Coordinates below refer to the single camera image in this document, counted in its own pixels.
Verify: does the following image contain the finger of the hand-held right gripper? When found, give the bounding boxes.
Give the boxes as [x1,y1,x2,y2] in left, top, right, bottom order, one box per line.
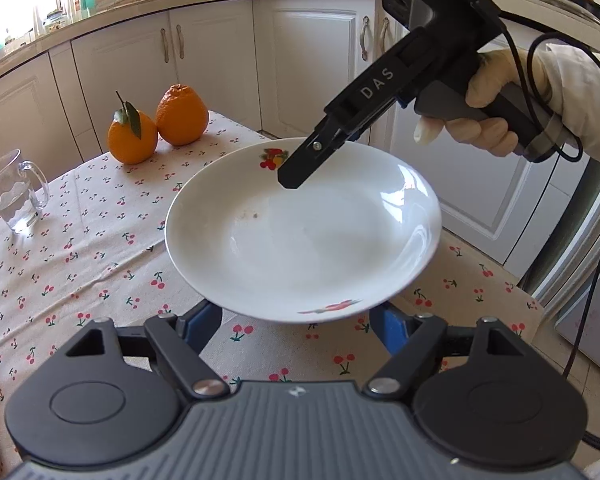
[277,114,367,192]

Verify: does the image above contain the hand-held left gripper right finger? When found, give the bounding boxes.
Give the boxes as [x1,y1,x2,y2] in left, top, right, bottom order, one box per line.
[365,305,535,402]

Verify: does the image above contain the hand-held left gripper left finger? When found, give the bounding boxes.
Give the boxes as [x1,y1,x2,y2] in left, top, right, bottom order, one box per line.
[45,300,231,402]

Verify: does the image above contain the white plate fruit print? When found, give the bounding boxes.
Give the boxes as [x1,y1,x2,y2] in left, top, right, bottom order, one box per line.
[165,137,442,324]

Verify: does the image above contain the person's right forearm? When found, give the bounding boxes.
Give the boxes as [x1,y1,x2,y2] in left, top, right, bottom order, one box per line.
[544,42,600,167]

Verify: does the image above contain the person's right hand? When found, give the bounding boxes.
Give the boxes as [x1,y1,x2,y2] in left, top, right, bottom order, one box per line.
[413,48,557,156]

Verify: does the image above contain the white kitchen cabinets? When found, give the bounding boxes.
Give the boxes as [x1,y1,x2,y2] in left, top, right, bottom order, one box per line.
[0,0,600,267]

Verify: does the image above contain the orange without leaf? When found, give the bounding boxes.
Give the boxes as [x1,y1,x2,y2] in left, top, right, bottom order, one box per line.
[155,83,210,147]

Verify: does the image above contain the cherry print tablecloth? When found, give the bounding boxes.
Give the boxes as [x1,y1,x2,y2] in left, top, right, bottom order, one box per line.
[0,110,543,480]

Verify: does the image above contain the orange with leaf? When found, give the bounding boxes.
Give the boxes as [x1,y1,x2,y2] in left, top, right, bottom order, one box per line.
[107,91,159,165]

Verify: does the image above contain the beige kitchen countertop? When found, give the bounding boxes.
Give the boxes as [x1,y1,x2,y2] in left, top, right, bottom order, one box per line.
[0,0,600,92]

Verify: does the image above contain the glass mug with water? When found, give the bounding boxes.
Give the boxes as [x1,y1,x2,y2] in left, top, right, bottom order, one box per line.
[0,149,50,235]

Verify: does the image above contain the glass jar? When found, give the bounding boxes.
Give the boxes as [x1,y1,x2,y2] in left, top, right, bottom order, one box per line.
[42,9,71,34]

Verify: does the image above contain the black cable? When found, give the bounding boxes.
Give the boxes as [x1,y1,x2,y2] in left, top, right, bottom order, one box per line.
[500,10,600,461]

